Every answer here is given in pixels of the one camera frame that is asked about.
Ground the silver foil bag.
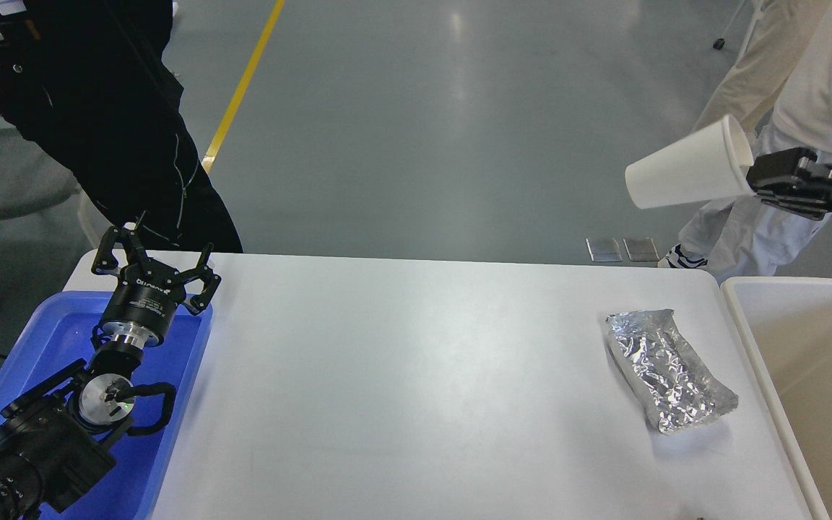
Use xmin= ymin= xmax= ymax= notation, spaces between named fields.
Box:
xmin=604 ymin=308 xmax=739 ymax=436

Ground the blue plastic tray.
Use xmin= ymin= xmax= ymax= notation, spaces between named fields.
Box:
xmin=0 ymin=292 xmax=214 ymax=519

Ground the person in white clothes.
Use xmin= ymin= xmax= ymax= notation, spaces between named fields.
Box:
xmin=658 ymin=2 xmax=832 ymax=281

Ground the grey office chair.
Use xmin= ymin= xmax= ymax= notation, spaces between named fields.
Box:
xmin=0 ymin=43 xmax=110 ymax=250

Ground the person in black clothes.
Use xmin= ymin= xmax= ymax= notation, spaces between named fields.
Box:
xmin=0 ymin=1 xmax=243 ymax=253

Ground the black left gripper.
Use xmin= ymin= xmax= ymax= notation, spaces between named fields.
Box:
xmin=91 ymin=211 xmax=221 ymax=348

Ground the white paper cup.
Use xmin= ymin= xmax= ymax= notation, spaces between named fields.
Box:
xmin=625 ymin=115 xmax=754 ymax=209

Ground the metal floor plate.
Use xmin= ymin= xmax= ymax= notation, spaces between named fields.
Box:
xmin=622 ymin=238 xmax=660 ymax=263
xmin=586 ymin=238 xmax=622 ymax=263

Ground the person in beige trousers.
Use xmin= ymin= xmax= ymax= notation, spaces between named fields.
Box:
xmin=690 ymin=1 xmax=828 ymax=133

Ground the right metal floor plate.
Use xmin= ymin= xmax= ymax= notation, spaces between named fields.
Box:
xmin=622 ymin=238 xmax=660 ymax=263

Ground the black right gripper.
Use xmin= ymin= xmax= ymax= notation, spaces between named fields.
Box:
xmin=746 ymin=147 xmax=832 ymax=223

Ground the beige plastic bin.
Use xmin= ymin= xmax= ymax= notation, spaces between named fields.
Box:
xmin=721 ymin=277 xmax=832 ymax=519

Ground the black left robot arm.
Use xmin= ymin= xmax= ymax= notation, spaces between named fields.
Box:
xmin=0 ymin=220 xmax=221 ymax=519

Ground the left metal floor plate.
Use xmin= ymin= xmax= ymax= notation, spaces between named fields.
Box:
xmin=586 ymin=238 xmax=622 ymax=263

